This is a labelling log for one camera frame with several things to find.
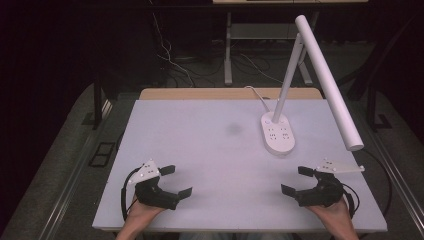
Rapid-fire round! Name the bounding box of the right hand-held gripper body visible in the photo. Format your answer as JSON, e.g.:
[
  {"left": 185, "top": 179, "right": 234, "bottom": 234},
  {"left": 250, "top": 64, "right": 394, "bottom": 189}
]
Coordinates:
[{"left": 294, "top": 157, "right": 366, "bottom": 209}]

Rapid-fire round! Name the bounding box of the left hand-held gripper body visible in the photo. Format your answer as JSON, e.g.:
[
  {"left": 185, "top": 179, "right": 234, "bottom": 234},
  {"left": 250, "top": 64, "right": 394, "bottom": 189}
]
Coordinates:
[{"left": 127, "top": 158, "right": 180, "bottom": 211}]

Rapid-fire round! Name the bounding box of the person's left hand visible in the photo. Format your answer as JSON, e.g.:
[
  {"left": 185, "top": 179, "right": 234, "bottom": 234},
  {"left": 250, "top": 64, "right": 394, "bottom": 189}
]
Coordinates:
[{"left": 124, "top": 194, "right": 167, "bottom": 231}]

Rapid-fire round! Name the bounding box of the person's right hand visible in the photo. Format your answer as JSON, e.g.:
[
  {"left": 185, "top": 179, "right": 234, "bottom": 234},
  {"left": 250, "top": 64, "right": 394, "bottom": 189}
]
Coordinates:
[{"left": 305, "top": 196, "right": 355, "bottom": 230}]

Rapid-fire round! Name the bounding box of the white desk lamp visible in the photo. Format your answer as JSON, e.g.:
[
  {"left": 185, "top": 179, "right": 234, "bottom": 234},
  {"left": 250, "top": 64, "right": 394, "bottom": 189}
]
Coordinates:
[{"left": 259, "top": 14, "right": 365, "bottom": 158}]

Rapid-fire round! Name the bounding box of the black metal stand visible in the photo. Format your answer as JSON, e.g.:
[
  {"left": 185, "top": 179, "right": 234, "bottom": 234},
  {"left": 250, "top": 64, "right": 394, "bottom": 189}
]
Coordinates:
[
  {"left": 81, "top": 74, "right": 105, "bottom": 131},
  {"left": 346, "top": 13, "right": 394, "bottom": 133}
]

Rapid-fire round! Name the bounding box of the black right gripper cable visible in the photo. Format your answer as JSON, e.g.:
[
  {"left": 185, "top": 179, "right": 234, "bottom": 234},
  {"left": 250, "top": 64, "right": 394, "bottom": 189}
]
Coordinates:
[{"left": 340, "top": 182, "right": 362, "bottom": 220}]

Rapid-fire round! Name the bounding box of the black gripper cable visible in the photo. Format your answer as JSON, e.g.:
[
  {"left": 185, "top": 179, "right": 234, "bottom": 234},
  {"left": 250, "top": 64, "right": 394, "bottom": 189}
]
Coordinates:
[
  {"left": 340, "top": 182, "right": 362, "bottom": 220},
  {"left": 120, "top": 167, "right": 142, "bottom": 222}
]

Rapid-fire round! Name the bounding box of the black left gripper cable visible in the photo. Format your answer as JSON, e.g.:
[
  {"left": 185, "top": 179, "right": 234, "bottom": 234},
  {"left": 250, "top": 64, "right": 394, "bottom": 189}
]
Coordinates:
[{"left": 120, "top": 167, "right": 142, "bottom": 222}]

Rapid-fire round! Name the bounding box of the long black cable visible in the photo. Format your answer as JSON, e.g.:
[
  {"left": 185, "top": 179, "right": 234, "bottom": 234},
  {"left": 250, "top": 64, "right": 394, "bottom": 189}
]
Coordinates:
[{"left": 362, "top": 149, "right": 394, "bottom": 218}]

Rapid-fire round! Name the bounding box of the black floor socket frame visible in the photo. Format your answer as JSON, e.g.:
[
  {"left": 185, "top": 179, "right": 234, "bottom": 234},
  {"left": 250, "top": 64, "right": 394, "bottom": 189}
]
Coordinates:
[{"left": 87, "top": 141, "right": 117, "bottom": 168}]

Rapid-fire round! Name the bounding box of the metal floor rail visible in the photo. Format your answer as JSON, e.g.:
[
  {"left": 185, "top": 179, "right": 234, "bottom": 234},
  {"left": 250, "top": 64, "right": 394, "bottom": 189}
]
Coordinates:
[
  {"left": 361, "top": 128, "right": 424, "bottom": 231},
  {"left": 37, "top": 99, "right": 114, "bottom": 240}
]

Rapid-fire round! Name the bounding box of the white lamp cable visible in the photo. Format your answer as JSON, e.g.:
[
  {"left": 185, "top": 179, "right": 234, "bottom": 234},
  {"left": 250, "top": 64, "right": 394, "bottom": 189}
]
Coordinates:
[{"left": 244, "top": 85, "right": 272, "bottom": 113}]

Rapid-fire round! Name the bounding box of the thin white floor cable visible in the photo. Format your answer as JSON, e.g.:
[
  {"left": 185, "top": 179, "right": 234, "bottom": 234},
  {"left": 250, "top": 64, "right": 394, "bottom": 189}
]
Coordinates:
[{"left": 148, "top": 0, "right": 196, "bottom": 88}]

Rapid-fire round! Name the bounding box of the white metal desk frame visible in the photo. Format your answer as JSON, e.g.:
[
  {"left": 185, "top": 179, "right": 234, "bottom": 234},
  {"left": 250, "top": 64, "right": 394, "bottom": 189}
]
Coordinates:
[{"left": 223, "top": 11, "right": 315, "bottom": 87}]

